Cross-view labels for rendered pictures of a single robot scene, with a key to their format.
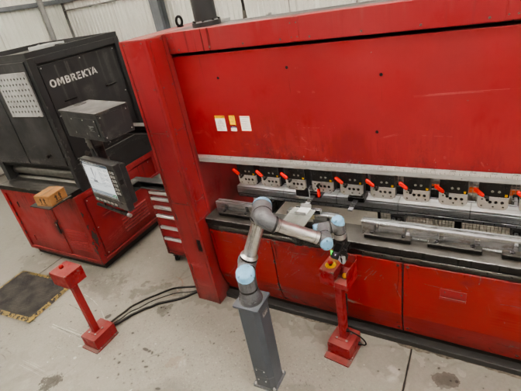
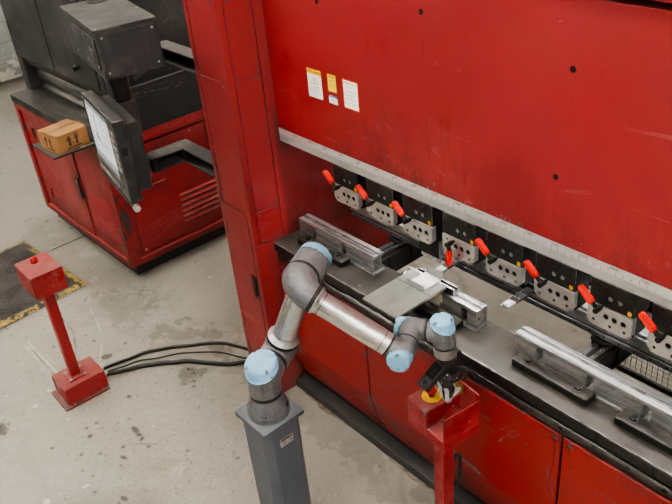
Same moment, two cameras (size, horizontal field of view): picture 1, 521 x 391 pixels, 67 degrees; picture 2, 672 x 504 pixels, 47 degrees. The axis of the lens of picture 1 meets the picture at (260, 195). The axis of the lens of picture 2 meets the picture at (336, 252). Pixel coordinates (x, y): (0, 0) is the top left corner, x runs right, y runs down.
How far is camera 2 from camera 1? 0.79 m
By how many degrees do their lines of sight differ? 17
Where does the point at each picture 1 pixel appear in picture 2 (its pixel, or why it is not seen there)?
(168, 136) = (224, 87)
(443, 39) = not seen: outside the picture
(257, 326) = (266, 459)
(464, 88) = not seen: outside the picture
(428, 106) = (648, 156)
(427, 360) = not seen: outside the picture
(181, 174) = (237, 157)
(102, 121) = (105, 44)
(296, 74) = (435, 29)
